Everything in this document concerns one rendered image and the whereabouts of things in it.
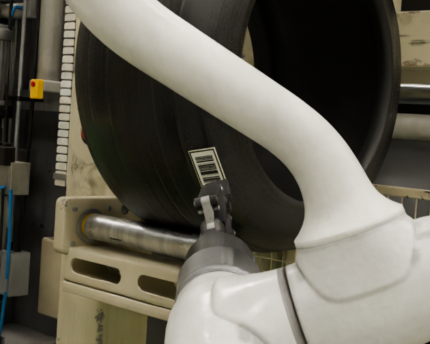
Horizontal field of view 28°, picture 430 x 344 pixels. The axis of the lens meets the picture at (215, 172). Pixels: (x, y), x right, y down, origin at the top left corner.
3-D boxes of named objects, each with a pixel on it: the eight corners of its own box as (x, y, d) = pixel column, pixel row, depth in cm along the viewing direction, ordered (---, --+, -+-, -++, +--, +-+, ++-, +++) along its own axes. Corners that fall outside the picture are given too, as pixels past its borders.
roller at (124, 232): (84, 242, 150) (76, 220, 148) (102, 229, 153) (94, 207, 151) (233, 276, 126) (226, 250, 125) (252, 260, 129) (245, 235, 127)
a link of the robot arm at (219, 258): (188, 356, 86) (189, 323, 92) (276, 337, 86) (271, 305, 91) (163, 280, 83) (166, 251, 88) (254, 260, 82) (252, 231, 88)
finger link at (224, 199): (201, 253, 95) (197, 242, 94) (201, 207, 105) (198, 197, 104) (235, 246, 94) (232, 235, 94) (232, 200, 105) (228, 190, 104)
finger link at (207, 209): (206, 256, 93) (193, 215, 91) (206, 233, 97) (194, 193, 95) (227, 252, 93) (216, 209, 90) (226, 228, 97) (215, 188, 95)
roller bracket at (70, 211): (51, 252, 148) (55, 196, 147) (207, 241, 177) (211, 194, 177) (63, 255, 146) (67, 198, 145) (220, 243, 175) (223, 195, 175)
